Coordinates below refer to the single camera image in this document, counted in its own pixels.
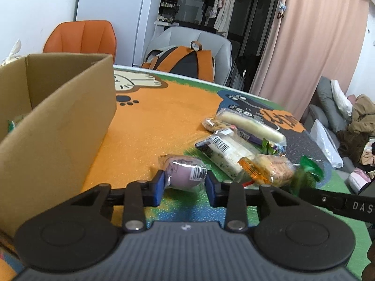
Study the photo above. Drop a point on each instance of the clear nut packet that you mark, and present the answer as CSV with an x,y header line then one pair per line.
x,y
215,124

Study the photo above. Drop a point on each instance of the purple bun packet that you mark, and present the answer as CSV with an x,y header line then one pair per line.
x,y
183,174

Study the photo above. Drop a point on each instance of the brown garment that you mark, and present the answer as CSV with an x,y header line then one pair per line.
x,y
361,117

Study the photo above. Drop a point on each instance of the pink cloth item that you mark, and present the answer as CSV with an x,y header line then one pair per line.
x,y
359,178

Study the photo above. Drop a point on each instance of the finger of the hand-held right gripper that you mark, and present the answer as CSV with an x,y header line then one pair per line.
x,y
323,199

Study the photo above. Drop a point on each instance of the white cushion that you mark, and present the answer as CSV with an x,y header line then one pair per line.
x,y
341,96

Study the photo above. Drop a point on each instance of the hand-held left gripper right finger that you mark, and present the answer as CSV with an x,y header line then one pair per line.
x,y
211,189

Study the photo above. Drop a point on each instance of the black kitchen rack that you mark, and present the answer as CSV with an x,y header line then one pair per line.
x,y
169,5

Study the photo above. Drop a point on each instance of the dark green triangular packet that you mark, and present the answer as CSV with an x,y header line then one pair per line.
x,y
307,171

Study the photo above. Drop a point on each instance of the grey sofa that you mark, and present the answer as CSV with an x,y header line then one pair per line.
x,y
325,102

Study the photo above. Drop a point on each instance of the white plastic bag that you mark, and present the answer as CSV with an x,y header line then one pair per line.
x,y
325,143

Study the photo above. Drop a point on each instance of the brown cardboard box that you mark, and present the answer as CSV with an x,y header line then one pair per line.
x,y
58,123

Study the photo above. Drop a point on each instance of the blue curtain charm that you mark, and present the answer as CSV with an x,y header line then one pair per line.
x,y
281,5

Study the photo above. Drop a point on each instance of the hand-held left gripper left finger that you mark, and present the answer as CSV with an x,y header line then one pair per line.
x,y
157,188

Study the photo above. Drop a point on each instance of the white fridge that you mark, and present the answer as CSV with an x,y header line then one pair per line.
x,y
117,0

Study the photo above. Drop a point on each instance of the orange and black backpack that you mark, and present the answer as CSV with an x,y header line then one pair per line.
x,y
187,61

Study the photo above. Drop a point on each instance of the dark purple snack packet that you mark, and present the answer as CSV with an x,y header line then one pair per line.
x,y
249,137

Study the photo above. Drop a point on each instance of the black garment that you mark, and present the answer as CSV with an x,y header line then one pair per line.
x,y
244,70

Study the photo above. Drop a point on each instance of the white roll packet black ends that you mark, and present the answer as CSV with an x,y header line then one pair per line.
x,y
225,152

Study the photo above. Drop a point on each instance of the white hanging garment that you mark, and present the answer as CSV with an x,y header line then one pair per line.
x,y
225,14

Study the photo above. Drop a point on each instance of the grey chair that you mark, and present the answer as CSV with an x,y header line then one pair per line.
x,y
187,36

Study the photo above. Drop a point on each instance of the long white bread packet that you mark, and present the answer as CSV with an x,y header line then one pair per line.
x,y
252,124

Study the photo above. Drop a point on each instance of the pink curtain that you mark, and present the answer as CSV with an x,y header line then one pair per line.
x,y
307,35

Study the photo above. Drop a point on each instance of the orange chair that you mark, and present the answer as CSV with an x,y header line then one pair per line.
x,y
79,38

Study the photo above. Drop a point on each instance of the white shelf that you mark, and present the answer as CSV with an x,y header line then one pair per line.
x,y
164,22

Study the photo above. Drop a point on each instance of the orange cracker packet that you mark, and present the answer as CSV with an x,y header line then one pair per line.
x,y
269,168

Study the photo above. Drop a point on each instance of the colourful cat print table mat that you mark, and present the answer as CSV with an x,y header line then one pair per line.
x,y
164,114

